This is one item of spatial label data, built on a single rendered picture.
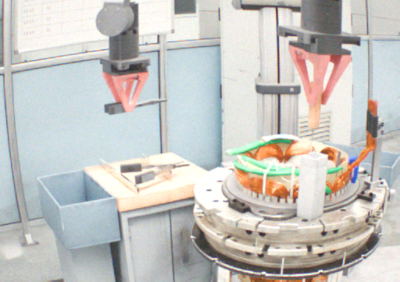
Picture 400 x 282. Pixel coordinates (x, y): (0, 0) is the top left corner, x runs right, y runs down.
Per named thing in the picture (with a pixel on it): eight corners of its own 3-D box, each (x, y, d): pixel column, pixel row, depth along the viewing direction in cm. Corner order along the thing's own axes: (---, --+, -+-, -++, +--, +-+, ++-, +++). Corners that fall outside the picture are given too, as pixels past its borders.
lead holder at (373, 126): (374, 138, 76) (376, 116, 75) (355, 133, 79) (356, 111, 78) (387, 134, 78) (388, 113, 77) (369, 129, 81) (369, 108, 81)
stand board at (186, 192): (119, 212, 90) (118, 199, 90) (83, 179, 106) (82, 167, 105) (221, 190, 100) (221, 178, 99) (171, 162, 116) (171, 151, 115)
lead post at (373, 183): (380, 187, 83) (386, 118, 80) (369, 190, 82) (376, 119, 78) (373, 183, 84) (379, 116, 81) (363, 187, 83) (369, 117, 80)
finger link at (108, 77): (116, 116, 97) (114, 65, 94) (102, 109, 103) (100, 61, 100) (150, 111, 100) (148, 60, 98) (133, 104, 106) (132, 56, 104)
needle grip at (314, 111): (316, 129, 70) (319, 84, 68) (305, 126, 71) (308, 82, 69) (320, 126, 71) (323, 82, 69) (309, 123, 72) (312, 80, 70)
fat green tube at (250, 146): (230, 163, 83) (230, 151, 82) (213, 157, 86) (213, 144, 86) (298, 145, 91) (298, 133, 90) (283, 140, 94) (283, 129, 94)
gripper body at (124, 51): (119, 73, 94) (118, 32, 91) (98, 66, 102) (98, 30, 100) (151, 68, 97) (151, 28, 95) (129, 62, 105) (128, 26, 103)
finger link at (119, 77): (117, 117, 97) (115, 65, 94) (103, 109, 103) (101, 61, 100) (151, 111, 100) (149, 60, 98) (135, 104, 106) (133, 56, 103)
